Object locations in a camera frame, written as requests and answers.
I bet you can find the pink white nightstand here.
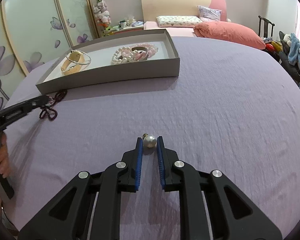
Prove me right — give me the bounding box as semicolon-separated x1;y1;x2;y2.
113;25;143;35

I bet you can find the pink bed sheet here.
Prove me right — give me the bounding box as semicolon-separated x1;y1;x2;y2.
143;21;197;37

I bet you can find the single pearl earring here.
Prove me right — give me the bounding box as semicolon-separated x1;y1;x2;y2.
142;133;157;148

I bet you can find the white pearl bracelet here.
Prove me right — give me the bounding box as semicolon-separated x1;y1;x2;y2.
111;45;136;66

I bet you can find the patterned white pillow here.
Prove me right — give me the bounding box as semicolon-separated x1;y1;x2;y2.
157;16;202;28

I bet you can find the plush toy column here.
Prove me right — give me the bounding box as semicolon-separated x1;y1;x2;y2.
91;0;111;37

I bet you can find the pink bead bracelet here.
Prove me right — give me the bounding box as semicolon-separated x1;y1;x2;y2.
121;43;159;62

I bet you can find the floral sliding wardrobe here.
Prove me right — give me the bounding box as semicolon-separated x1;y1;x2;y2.
0;0;97;110

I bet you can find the folded coral duvet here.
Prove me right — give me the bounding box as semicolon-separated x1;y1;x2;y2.
193;21;266;50

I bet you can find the thin silver bangle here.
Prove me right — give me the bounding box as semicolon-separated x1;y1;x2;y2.
66;50;91;65

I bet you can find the lilac bed cover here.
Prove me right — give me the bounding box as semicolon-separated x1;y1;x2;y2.
4;37;300;236

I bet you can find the beige wide cuff bracelet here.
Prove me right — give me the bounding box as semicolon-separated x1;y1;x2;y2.
60;50;87;76

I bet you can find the person's left hand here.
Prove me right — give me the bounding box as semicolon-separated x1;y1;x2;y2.
0;132;11;178

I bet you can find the dark red bead bracelet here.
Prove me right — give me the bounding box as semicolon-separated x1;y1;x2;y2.
39;89;68;121

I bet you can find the grey cardboard tray box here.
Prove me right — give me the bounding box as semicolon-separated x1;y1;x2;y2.
36;29;180;94

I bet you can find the beige pink headboard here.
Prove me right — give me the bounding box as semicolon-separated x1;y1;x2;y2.
141;0;227;22

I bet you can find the lilac floral pillow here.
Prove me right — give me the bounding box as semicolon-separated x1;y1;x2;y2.
198;5;222;21

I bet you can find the dark wooden chair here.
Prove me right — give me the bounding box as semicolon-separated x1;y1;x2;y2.
258;16;275;43

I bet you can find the grey open bangle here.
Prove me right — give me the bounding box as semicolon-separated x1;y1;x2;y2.
131;46;149;62

